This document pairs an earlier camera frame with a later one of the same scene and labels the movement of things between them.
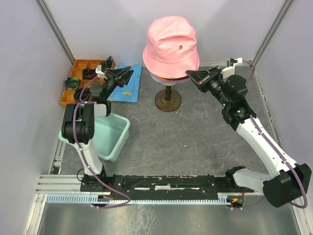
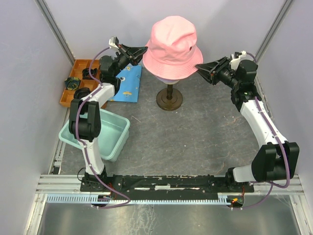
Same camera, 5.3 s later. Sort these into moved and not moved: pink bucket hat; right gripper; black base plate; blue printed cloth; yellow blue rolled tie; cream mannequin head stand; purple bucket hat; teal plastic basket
Moved: purple bucket hat; right gripper
Not moved: blue printed cloth; yellow blue rolled tie; teal plastic basket; cream mannequin head stand; black base plate; pink bucket hat
